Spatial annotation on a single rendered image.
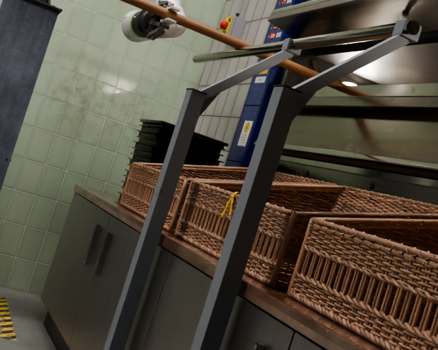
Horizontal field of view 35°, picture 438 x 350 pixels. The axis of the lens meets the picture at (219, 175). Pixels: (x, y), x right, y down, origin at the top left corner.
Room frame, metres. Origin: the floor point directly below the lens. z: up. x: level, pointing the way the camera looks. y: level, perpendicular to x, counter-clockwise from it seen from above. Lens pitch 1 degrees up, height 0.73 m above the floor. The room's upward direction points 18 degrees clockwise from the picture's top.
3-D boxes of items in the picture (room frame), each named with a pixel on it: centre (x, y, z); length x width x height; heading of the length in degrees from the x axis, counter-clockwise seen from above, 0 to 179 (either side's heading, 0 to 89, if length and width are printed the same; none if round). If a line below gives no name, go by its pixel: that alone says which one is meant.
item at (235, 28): (3.15, 0.15, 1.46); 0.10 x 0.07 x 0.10; 24
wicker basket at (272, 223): (1.66, -0.26, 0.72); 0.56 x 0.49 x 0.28; 24
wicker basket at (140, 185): (2.21, -0.03, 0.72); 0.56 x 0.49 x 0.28; 23
